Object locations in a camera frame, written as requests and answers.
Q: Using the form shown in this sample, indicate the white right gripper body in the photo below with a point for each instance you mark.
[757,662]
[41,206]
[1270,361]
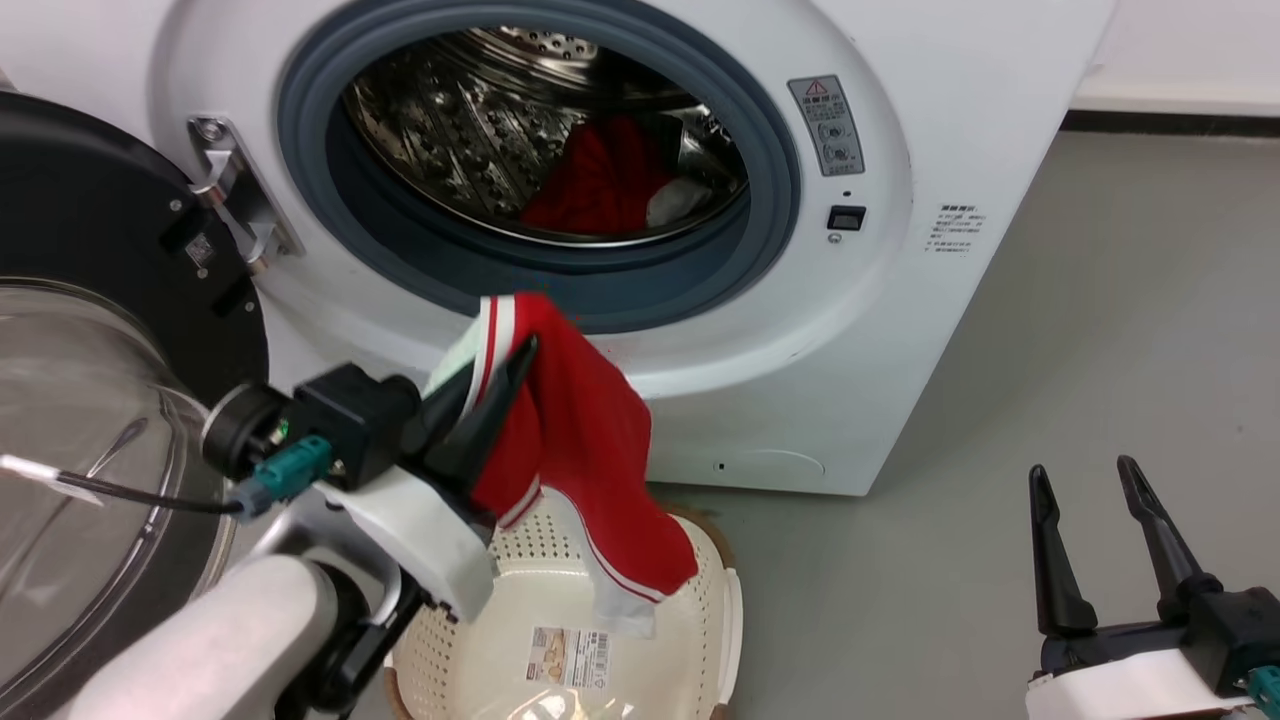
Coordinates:
[1130,680]

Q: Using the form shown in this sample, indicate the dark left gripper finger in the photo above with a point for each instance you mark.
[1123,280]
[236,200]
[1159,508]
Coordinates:
[440,405]
[495,420]

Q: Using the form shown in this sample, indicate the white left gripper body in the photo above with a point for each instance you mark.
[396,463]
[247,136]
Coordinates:
[420,530]

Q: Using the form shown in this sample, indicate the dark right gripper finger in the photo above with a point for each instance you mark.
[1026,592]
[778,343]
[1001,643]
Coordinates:
[1058,570]
[1160,540]

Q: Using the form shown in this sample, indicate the red white-striped garment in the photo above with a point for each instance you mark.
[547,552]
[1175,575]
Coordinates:
[590,430]

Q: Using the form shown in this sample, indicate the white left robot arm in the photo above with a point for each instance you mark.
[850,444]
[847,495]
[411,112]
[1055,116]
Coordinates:
[220,640]

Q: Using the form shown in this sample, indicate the cream perforated laundry basket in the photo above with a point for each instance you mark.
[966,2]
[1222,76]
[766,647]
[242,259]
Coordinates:
[540,600]

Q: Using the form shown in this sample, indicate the white front-load washing machine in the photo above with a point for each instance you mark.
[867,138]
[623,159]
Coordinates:
[900,330]

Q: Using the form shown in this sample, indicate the barcode sticker label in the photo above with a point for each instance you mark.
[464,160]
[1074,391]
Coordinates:
[571,655]

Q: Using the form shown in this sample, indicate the stainless steel washer drum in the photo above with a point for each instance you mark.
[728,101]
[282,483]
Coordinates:
[450,130]

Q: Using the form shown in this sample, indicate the small white cloth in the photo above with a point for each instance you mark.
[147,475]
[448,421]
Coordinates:
[675,203]

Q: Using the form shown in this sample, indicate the chrome door hinge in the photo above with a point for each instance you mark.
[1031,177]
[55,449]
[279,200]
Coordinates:
[232,190]

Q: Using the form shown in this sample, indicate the grey rubber door gasket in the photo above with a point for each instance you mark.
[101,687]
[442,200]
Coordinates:
[770,190]

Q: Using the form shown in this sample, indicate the black round washer door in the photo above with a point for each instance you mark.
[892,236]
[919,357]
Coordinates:
[90,230]

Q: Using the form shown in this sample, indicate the grey warning sticker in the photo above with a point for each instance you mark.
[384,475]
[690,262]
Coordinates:
[826,125]

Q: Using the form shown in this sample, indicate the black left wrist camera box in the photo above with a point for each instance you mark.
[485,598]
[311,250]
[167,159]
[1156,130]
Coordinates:
[355,425]

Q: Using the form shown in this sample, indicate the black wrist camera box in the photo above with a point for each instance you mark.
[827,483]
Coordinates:
[355,425]
[1235,635]

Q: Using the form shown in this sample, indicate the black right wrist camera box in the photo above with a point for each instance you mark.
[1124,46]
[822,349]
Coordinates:
[1235,635]

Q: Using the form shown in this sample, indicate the dark wall baseboard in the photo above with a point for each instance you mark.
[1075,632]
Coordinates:
[1170,122]

